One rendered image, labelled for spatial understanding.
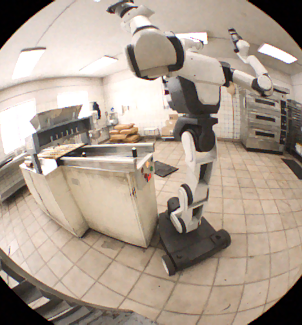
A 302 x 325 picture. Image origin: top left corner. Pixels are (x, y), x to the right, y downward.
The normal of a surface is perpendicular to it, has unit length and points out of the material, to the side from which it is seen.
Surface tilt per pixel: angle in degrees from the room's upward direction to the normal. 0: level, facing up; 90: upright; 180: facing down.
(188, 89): 98
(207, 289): 0
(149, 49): 106
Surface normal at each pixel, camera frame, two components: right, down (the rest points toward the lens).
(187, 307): -0.11, -0.92
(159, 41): 0.04, 0.62
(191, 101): -0.44, 0.51
